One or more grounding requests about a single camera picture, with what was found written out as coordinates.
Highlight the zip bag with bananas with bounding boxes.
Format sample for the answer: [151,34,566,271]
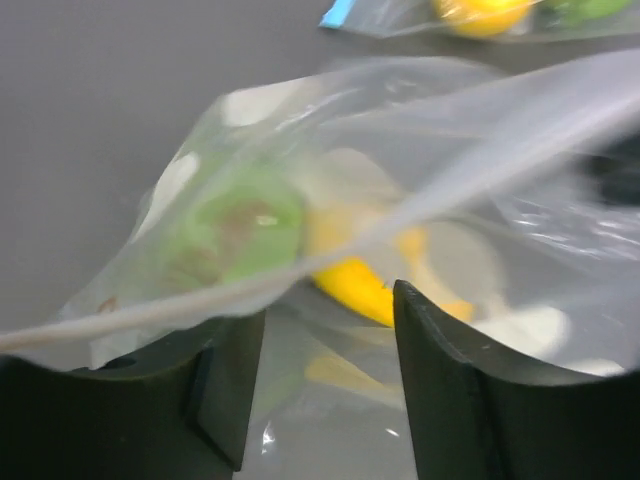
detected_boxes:
[1,49,639,462]

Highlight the green apple toy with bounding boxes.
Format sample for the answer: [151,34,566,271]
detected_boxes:
[161,171,305,291]

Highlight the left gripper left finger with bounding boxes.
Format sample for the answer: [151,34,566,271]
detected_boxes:
[1,313,265,479]

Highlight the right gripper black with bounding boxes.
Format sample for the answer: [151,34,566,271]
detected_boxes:
[580,134,639,208]

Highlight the blue zip bag colourful balls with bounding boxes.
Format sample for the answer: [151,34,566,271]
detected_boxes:
[319,0,639,42]

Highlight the yellow mango toy in bag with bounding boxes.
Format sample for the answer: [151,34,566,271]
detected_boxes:
[306,205,475,327]

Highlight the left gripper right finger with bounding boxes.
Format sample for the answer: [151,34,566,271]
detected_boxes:
[393,281,639,480]

